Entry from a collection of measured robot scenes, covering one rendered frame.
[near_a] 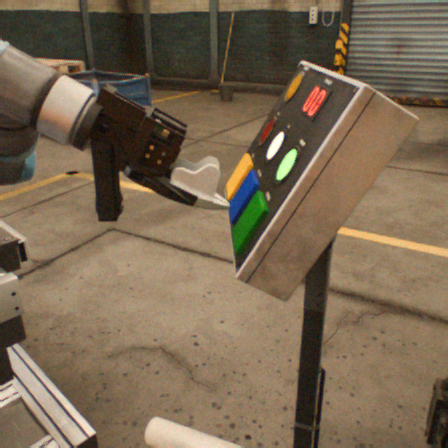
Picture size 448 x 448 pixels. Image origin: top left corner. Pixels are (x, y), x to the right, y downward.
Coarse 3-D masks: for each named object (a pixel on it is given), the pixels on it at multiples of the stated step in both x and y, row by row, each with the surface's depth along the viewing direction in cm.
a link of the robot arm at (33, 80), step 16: (0, 48) 49; (0, 64) 48; (16, 64) 49; (32, 64) 50; (0, 80) 49; (16, 80) 49; (32, 80) 49; (48, 80) 50; (0, 96) 49; (16, 96) 49; (32, 96) 49; (0, 112) 52; (16, 112) 50; (32, 112) 50
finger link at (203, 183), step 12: (180, 168) 55; (204, 168) 56; (216, 168) 56; (180, 180) 56; (192, 180) 56; (204, 180) 56; (216, 180) 56; (192, 192) 56; (204, 192) 57; (204, 204) 57; (216, 204) 58; (228, 204) 60
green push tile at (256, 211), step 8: (256, 192) 63; (256, 200) 61; (264, 200) 60; (248, 208) 63; (256, 208) 59; (264, 208) 57; (248, 216) 61; (256, 216) 58; (264, 216) 57; (240, 224) 63; (248, 224) 59; (256, 224) 57; (240, 232) 61; (248, 232) 58; (240, 240) 59; (248, 240) 58; (240, 248) 59
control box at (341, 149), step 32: (320, 96) 58; (352, 96) 49; (384, 96) 48; (288, 128) 66; (320, 128) 53; (352, 128) 49; (384, 128) 50; (256, 160) 74; (320, 160) 51; (352, 160) 51; (384, 160) 51; (288, 192) 53; (320, 192) 52; (352, 192) 53; (288, 224) 54; (320, 224) 54; (256, 256) 55; (288, 256) 56; (288, 288) 58
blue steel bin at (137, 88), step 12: (84, 72) 574; (96, 72) 580; (108, 72) 563; (84, 84) 483; (96, 84) 470; (120, 84) 492; (132, 84) 506; (144, 84) 519; (96, 96) 474; (132, 96) 509; (144, 96) 522
